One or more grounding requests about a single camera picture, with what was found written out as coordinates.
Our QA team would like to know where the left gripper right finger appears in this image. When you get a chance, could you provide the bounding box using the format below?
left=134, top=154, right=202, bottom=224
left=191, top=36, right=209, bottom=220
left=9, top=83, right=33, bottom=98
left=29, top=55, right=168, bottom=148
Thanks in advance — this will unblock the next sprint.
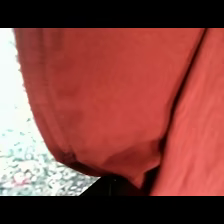
left=111, top=175, right=148, bottom=197

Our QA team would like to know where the red T-shirt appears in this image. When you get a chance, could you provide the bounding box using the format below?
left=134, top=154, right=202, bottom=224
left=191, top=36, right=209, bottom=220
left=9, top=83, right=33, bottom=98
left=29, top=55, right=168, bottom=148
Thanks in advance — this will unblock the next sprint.
left=13, top=27, right=224, bottom=197

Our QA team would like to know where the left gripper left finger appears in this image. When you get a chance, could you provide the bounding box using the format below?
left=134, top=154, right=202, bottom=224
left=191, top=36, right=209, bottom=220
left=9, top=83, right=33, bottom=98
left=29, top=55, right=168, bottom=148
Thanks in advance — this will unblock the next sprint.
left=79, top=175, right=113, bottom=197

